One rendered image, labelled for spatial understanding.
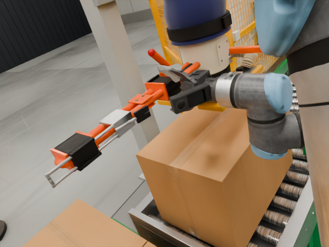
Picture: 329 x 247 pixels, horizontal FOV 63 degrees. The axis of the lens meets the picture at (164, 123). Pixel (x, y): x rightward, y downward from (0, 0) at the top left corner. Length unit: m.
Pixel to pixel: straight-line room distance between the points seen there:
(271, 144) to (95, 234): 1.03
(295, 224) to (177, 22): 0.86
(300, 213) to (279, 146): 0.56
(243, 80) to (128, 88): 1.40
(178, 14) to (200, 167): 0.50
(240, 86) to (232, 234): 0.58
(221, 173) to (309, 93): 0.72
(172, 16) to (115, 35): 1.03
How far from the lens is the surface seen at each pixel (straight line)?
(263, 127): 0.69
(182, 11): 0.92
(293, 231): 1.19
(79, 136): 0.70
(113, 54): 1.93
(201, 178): 0.91
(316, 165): 0.20
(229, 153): 0.97
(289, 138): 0.72
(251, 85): 0.66
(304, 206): 1.27
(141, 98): 0.79
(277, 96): 0.64
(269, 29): 0.18
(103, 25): 1.90
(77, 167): 0.66
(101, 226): 1.50
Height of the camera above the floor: 1.54
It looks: 28 degrees down
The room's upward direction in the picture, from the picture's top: 18 degrees counter-clockwise
